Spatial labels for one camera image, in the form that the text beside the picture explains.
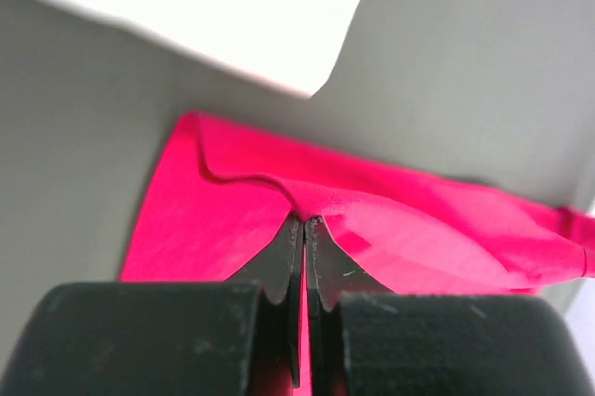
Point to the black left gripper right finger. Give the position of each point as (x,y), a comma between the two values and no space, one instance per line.
(368,340)

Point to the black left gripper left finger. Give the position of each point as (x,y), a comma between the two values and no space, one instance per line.
(235,337)

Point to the pink red t shirt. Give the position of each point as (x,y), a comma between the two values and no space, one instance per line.
(221,191)

